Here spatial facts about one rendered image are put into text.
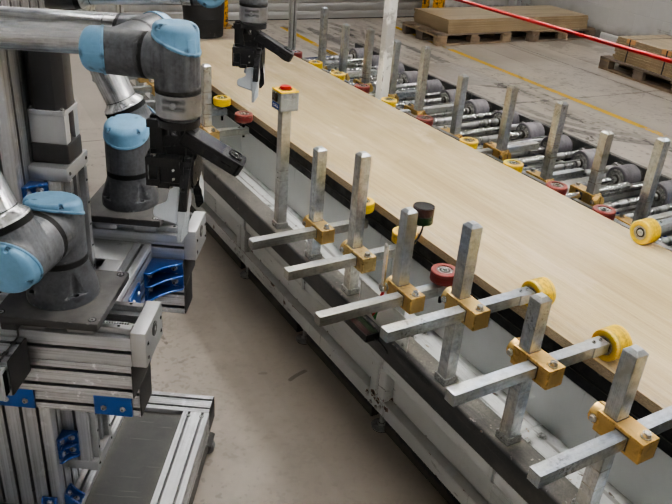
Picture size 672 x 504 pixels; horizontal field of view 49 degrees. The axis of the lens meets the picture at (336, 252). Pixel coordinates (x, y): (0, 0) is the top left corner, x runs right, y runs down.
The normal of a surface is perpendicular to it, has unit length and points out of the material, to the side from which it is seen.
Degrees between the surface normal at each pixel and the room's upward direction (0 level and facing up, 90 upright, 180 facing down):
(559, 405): 90
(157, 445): 0
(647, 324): 0
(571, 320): 0
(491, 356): 90
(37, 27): 70
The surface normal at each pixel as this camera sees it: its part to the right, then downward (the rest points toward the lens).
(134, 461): 0.07, -0.88
